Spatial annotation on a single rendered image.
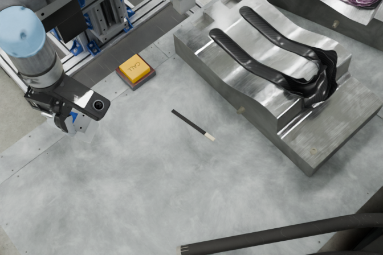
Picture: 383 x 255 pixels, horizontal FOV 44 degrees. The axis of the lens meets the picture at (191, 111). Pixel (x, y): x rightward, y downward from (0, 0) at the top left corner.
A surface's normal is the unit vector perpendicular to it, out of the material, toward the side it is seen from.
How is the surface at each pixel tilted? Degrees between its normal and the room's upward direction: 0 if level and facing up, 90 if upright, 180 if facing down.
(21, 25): 1
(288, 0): 90
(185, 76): 0
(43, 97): 0
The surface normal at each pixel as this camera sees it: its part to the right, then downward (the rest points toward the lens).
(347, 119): -0.04, -0.46
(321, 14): -0.52, 0.77
